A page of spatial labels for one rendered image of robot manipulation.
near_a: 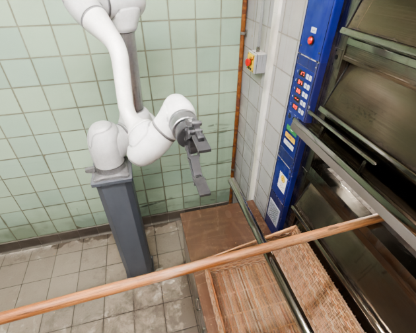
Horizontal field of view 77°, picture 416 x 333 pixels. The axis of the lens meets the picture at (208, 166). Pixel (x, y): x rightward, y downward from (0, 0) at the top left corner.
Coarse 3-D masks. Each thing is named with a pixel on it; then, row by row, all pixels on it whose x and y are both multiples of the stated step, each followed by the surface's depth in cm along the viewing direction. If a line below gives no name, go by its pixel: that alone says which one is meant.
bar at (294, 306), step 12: (228, 180) 110; (240, 192) 103; (240, 204) 99; (252, 216) 94; (252, 228) 90; (264, 240) 85; (276, 264) 79; (276, 276) 76; (288, 288) 73; (288, 300) 71; (300, 312) 68; (300, 324) 66
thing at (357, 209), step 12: (312, 168) 115; (324, 168) 114; (324, 180) 108; (336, 180) 108; (336, 192) 102; (348, 192) 102; (348, 204) 97; (360, 204) 97; (348, 216) 97; (360, 216) 93; (360, 228) 92; (372, 228) 89; (384, 228) 89; (372, 240) 88; (384, 240) 85; (396, 240) 85; (384, 252) 84; (396, 252) 81; (408, 252) 81; (396, 264) 80; (408, 264) 78; (408, 276) 77
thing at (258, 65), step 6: (252, 54) 139; (258, 54) 137; (264, 54) 138; (258, 60) 139; (264, 60) 140; (252, 66) 141; (258, 66) 141; (264, 66) 142; (252, 72) 143; (258, 72) 143; (264, 72) 144
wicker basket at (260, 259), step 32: (256, 256) 139; (288, 256) 135; (224, 288) 133; (256, 288) 133; (320, 288) 113; (224, 320) 121; (256, 320) 121; (288, 320) 121; (320, 320) 112; (352, 320) 97
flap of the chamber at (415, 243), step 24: (312, 144) 87; (336, 144) 89; (360, 144) 92; (336, 168) 78; (384, 168) 80; (360, 192) 70; (384, 192) 69; (408, 192) 72; (384, 216) 63; (408, 240) 58
